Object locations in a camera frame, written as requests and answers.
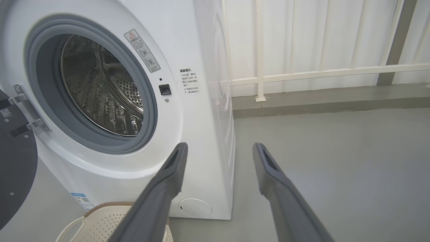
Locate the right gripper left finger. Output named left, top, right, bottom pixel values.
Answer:
left=107, top=142, right=188, bottom=242

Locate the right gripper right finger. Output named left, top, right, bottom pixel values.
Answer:
left=253, top=143, right=335, bottom=242

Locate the dark round glass washer door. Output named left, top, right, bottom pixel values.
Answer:
left=0, top=89, right=38, bottom=231

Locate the white basket with brown rim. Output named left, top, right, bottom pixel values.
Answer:
left=55, top=202, right=174, bottom=242

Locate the white front-load washing machine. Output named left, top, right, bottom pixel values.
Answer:
left=0, top=0, right=235, bottom=220

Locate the grey rubber door gasket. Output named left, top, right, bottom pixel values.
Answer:
left=24, top=14, right=158, bottom=154

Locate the metal door hinge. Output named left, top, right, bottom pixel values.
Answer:
left=7, top=84, right=51, bottom=132

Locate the round drain filter cover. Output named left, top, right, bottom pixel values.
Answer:
left=178, top=198, right=213, bottom=217

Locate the blue energy label sticker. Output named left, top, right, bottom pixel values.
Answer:
left=71, top=192, right=95, bottom=211

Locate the steel washer drum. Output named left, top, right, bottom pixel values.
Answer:
left=60, top=34, right=145, bottom=136

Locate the black text notice sticker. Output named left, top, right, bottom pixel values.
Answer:
left=179, top=68, right=199, bottom=94

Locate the grey warning sticker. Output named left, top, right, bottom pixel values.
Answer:
left=124, top=29, right=161, bottom=73

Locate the white metal railing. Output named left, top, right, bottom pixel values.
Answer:
left=220, top=0, right=430, bottom=102

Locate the grey wall column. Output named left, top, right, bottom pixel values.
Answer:
left=376, top=0, right=418, bottom=86

